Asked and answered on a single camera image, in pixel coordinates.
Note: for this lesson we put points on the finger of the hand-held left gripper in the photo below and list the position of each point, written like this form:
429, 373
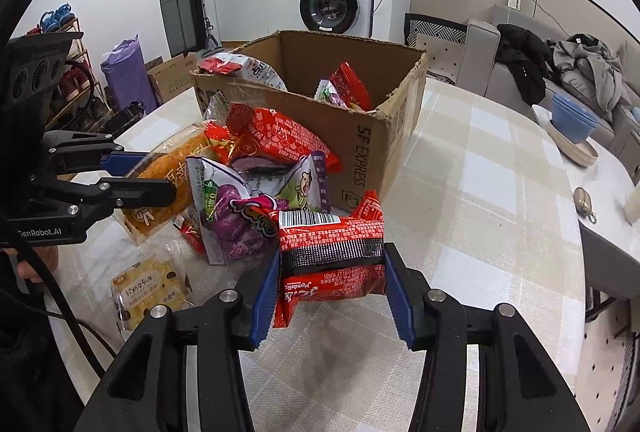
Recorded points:
150, 192
125, 160

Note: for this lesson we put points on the cream cup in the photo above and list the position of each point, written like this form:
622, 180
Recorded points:
635, 212

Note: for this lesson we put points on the beige plate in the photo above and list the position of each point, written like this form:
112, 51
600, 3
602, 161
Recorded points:
575, 151

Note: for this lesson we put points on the small red candy packet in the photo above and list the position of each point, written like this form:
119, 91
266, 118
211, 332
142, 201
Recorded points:
192, 232

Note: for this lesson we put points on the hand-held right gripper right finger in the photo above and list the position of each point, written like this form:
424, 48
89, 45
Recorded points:
400, 297

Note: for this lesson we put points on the blue bowl stack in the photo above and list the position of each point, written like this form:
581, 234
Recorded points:
572, 119

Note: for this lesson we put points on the purple plastic bag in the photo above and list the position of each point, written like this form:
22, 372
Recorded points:
127, 76

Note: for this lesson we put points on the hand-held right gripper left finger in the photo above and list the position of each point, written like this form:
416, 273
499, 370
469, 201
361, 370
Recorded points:
265, 302

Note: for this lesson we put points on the clear biscuit packet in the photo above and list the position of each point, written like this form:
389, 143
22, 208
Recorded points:
145, 289

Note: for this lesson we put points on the white marble side table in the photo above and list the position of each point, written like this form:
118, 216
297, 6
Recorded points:
610, 192

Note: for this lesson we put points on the clear red-trimmed packet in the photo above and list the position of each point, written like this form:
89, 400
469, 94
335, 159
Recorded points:
217, 131

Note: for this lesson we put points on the white snack packet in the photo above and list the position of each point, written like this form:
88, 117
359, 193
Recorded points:
250, 69

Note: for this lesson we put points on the orange bread packet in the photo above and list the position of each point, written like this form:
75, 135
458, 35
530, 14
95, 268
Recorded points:
165, 171

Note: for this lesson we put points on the black white patterned cushion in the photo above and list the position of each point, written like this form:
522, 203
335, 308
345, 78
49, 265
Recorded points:
435, 36

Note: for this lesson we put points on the purple grape snack packet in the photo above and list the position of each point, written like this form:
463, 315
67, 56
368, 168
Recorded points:
235, 222

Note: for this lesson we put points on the stick mop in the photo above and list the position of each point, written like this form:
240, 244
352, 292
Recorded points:
210, 36

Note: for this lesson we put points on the white perforated panel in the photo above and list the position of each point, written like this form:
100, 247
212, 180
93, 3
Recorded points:
605, 372

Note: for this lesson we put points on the red patterned snack packet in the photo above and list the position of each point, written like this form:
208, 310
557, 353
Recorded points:
280, 136

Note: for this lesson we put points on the white kitchen base cabinet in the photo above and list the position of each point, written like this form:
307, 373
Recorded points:
250, 6

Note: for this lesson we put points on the grey clothes pile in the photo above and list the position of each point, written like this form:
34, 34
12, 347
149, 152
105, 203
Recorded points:
590, 66

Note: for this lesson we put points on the black jacket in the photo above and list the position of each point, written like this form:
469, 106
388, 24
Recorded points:
525, 61

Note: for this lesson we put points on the small green-print cardboard box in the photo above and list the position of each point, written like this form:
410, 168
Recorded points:
170, 81

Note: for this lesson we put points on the metal tea infuser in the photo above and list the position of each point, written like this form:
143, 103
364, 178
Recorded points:
582, 199

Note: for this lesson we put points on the person's left hand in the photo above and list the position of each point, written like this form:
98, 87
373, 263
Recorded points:
42, 264

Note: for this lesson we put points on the brown cardboard box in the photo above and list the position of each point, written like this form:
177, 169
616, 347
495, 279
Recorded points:
380, 146

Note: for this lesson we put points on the cartoon print snack packet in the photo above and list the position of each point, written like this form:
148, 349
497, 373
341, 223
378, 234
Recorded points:
305, 184

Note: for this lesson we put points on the red cookie packet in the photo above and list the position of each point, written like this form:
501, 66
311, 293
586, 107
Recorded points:
330, 232

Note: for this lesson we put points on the wooden shoe rack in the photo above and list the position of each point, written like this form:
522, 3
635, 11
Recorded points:
75, 34

